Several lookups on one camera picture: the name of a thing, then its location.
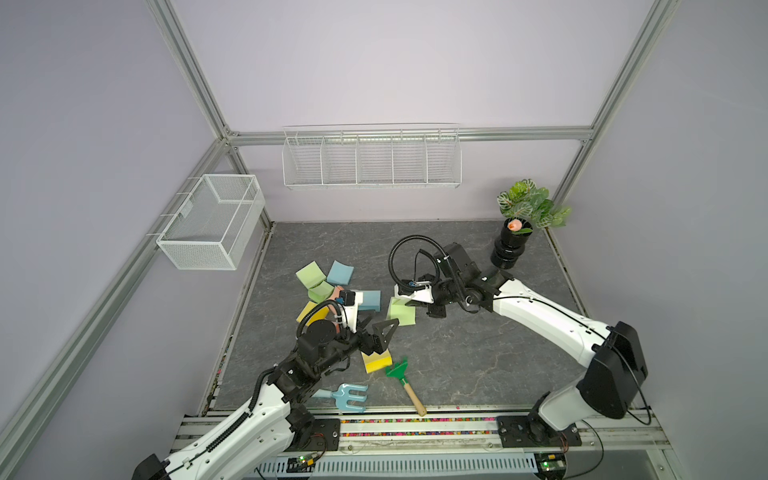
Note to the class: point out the light green memo pad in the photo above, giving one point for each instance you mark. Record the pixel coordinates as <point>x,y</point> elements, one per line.
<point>311,275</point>

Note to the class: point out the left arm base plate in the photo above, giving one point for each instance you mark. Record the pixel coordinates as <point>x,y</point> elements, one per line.
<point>323,434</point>

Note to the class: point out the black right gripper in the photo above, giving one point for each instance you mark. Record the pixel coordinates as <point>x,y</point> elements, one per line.
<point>435,311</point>

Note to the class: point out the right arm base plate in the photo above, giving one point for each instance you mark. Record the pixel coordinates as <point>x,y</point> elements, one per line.
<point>517,431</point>

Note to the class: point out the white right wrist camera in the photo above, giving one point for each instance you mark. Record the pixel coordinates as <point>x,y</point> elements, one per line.
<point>420,292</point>

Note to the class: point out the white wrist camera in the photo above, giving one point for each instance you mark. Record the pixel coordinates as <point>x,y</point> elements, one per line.
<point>420,292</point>
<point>350,301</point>

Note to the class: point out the black glossy vase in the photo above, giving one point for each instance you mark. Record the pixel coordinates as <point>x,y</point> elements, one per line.
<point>511,243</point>

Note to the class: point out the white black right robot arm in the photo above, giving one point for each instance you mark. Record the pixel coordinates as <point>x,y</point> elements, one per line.
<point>612,356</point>

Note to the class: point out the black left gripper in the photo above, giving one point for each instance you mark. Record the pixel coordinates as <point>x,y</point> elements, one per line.
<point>366,345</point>

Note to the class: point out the white wire side basket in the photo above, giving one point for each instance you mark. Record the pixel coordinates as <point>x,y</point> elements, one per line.
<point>212,227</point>

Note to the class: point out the green garden rake wooden handle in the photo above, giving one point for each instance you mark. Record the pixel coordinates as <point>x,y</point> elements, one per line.
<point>398,371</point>

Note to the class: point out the pink memo pad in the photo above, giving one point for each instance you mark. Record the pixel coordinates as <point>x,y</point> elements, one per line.
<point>336,295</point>

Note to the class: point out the yellow fanned memo pad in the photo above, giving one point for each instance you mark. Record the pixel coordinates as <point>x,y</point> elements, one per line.
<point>319,315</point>

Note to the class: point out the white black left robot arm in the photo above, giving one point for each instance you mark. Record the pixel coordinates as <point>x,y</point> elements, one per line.
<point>276,416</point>

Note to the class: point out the light blue garden fork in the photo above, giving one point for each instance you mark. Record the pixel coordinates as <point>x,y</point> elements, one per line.
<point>348,398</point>

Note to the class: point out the green artificial plant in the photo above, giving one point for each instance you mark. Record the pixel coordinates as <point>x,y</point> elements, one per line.
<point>528,207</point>

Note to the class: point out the white wire shelf basket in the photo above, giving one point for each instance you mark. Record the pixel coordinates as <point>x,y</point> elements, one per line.
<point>372,156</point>

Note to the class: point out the light blue memo pad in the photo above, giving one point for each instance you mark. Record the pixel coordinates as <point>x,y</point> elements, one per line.
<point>340,274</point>

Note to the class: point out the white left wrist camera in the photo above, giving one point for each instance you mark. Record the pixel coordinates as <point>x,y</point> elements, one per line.
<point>350,301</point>

